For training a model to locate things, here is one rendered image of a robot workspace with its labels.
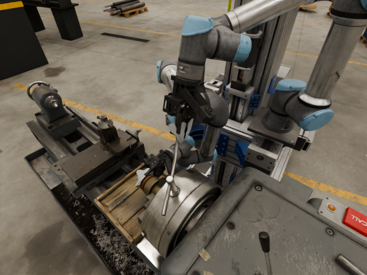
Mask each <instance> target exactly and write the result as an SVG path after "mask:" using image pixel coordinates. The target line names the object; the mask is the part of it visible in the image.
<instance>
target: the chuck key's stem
mask: <svg viewBox="0 0 367 275"><path fill-rule="evenodd" d="M166 182H167V184H168V185H169V184H172V187H171V191H172V193H173V194H176V191H177V190H176V185H175V182H174V179H173V177H172V176H167V178H166Z"/></svg>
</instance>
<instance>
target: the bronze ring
mask: <svg viewBox="0 0 367 275"><path fill-rule="evenodd" d="M159 181H160V179H159V178H158V177H155V176H153V175H147V176H145V177H144V178H143V180H142V181H141V184H140V189H141V190H142V191H143V192H144V194H146V195H147V196H148V195H149V194H151V193H154V194H155V195H156V194H157V192H158V191H159V190H160V189H161V187H160V186H158V183H159Z"/></svg>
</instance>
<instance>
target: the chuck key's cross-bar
mask: <svg viewBox="0 0 367 275"><path fill-rule="evenodd" d="M178 150H179V143H178V141H177V138H176V144H175V151H174V157H173V164H172V169H171V173H170V175H171V176H172V177H173V178H174V174H175V169H176V161H177V154H178ZM171 187H172V184H169V185H168V187H167V192H166V195H165V199H164V204H163V208H162V213H161V215H162V216H165V214H166V211H167V207H168V201H169V197H170V192H171Z"/></svg>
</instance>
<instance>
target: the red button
mask: <svg viewBox="0 0 367 275"><path fill-rule="evenodd" d="M342 223H343V224H345V225H346V226H348V227H349V228H351V229H353V230H355V231H356V232H358V233H360V234H362V235H363V236H365V237H367V216H366V215H364V214H362V213H360V212H358V211H356V210H354V209H352V208H351V207H348V208H347V209H346V212H345V215H344V219H343V221H342Z"/></svg>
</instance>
